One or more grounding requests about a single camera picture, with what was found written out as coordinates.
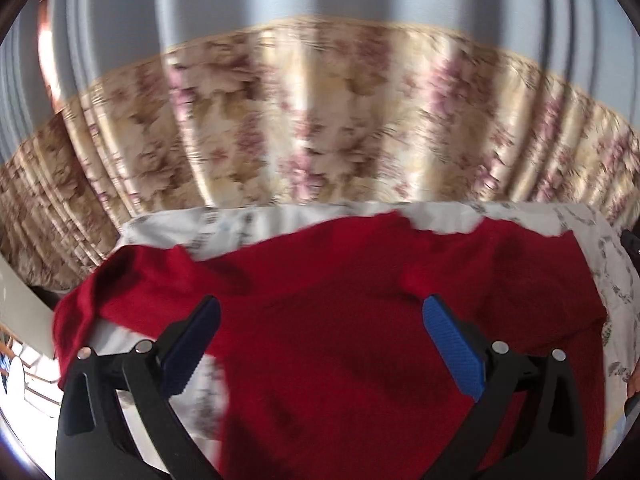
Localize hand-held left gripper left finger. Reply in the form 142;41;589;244
56;295;222;480

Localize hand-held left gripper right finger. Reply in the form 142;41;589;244
420;294;587;480

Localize red knit sweater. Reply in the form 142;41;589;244
52;210;608;480

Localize white patterned bedsheet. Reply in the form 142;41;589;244
92;200;640;480

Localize wooden rack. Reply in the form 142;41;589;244
0;324;63;418

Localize white furniture panel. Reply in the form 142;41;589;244
0;259;57;326

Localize blue curtain with floral hem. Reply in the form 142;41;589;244
0;0;640;293

